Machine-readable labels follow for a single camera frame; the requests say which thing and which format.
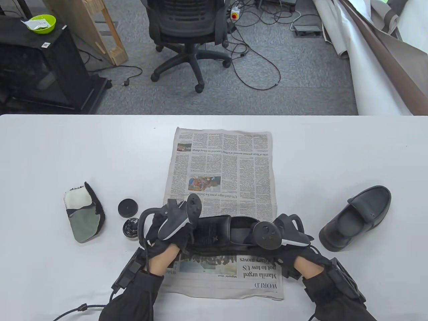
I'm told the person's right hand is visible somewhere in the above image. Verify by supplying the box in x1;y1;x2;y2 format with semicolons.
251;214;332;279

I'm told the person's left hand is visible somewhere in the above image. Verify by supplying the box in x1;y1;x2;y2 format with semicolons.
145;214;196;268

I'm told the grey hand controller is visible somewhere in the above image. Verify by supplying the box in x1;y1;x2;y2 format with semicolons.
138;193;202;248
252;214;315;250

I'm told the black leather shoe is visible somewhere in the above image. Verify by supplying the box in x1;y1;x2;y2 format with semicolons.
319;186;392;252
187;216;266;257

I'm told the black shoe polish tin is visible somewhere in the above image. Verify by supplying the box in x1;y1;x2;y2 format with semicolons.
122;218;141;240

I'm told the black round shoe polish lid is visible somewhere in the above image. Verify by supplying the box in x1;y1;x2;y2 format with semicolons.
118;199;138;218

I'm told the white grey polishing cloth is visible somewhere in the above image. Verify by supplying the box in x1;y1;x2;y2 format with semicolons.
63;181;106;244

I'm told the printed newspaper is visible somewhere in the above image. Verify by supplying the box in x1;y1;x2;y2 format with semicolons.
162;127;285;300

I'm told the person's left forearm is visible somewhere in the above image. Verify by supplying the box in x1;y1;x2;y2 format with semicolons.
99;244;179;321

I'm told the person's right forearm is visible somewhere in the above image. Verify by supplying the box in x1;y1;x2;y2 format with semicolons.
301;262;378;321

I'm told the white rolled sheet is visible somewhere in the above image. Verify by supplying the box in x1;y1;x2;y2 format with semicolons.
313;0;415;116

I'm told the black office chair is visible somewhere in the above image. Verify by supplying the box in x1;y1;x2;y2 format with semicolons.
146;0;232;93

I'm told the black cabinet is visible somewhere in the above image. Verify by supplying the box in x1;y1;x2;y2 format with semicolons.
0;15;112;114

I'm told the brown rolled sheet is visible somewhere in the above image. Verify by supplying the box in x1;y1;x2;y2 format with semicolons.
339;0;428;116

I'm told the grey floor box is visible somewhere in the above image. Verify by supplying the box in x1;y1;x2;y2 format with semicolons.
293;24;323;37

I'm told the green bowl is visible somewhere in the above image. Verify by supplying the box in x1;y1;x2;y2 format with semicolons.
25;14;57;34

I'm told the white paper packet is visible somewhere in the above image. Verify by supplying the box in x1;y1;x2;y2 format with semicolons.
21;18;50;31

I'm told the grey fabric sheet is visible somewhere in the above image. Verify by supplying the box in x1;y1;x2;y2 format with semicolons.
368;0;410;35

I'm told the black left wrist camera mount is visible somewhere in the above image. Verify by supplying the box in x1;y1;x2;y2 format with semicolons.
111;249;146;292

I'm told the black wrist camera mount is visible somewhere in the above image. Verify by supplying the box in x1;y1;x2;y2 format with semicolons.
329;257;367;301
111;249;146;292

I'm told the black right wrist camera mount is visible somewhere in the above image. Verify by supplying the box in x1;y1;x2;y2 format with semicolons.
329;257;367;301

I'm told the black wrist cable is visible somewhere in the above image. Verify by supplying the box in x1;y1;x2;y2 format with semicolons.
53;303;111;321

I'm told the black cable with plug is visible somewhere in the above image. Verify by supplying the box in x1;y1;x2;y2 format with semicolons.
88;66;143;87

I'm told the long black floor cable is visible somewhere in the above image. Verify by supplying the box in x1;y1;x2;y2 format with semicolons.
231;20;281;91

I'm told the wooden frame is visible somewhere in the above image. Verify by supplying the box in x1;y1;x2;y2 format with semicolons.
43;0;129;66

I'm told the black metal post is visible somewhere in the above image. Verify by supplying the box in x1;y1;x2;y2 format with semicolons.
15;0;34;19

